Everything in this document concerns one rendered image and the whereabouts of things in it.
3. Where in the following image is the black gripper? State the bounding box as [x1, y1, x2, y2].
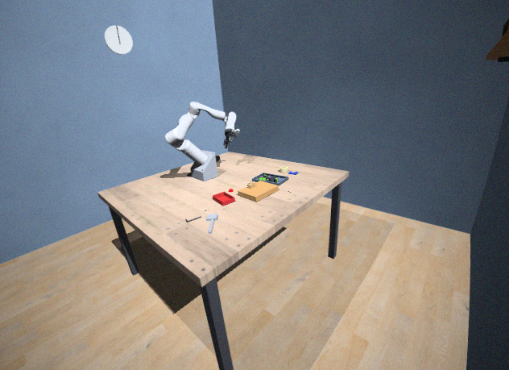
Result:
[223, 128, 234, 148]

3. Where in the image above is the light wooden bench board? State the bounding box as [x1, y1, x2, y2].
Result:
[238, 181, 279, 202]

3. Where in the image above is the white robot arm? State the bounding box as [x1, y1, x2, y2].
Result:
[165, 102, 240, 165]

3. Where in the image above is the red open tray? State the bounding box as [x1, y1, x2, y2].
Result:
[213, 192, 235, 206]

